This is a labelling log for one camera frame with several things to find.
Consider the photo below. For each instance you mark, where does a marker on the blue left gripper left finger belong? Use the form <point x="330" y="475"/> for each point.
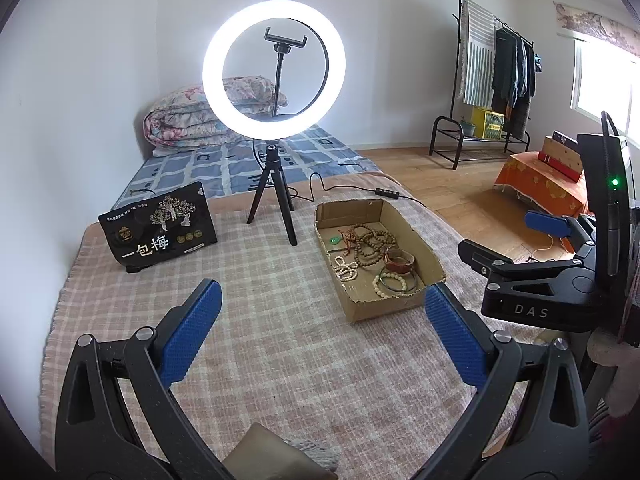
<point x="117" y="417"/>

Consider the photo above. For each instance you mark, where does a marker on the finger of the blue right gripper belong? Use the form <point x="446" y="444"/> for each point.
<point x="558" y="226"/>

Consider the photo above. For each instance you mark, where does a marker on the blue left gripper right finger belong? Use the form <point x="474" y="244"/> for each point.
<point x="527" y="418"/>

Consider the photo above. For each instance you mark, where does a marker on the gloved right hand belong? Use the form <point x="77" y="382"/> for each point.
<point x="618" y="455"/>

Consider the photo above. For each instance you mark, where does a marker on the orange cloth covered box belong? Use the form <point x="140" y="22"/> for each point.
<point x="543" y="185"/>

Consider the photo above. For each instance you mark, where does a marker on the books on orange box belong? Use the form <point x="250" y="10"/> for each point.
<point x="562" y="154"/>

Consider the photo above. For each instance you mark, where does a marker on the pink checked blanket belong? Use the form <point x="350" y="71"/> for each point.
<point x="382" y="394"/>

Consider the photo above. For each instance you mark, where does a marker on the cardboard box tray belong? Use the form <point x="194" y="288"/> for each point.
<point x="365" y="288"/>

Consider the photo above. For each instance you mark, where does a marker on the yellow green box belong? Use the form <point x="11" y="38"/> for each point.
<point x="488" y="124"/>

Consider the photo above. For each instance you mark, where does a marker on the black clothes rack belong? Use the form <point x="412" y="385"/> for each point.
<point x="452" y="137"/>

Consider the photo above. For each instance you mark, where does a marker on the dark hanging clothes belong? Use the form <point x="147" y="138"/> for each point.
<point x="514" y="82"/>

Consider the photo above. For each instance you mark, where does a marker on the window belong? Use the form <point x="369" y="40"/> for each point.
<point x="607" y="78"/>

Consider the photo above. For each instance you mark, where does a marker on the striped hanging towel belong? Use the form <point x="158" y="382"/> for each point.
<point x="477" y="54"/>

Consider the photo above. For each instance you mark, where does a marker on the black snack bag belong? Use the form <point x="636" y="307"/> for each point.
<point x="159" y="228"/>

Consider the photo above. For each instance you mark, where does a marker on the floral window curtain valance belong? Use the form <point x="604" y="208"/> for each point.
<point x="598" y="27"/>

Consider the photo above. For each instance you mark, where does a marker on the black tripod stand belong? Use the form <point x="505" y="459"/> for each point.
<point x="272" y="171"/>

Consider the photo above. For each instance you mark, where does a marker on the blue patterned bed sheet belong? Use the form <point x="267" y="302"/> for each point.
<point x="233" y="168"/>

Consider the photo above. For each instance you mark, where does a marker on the folded floral quilt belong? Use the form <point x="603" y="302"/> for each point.
<point x="184" y="121"/>

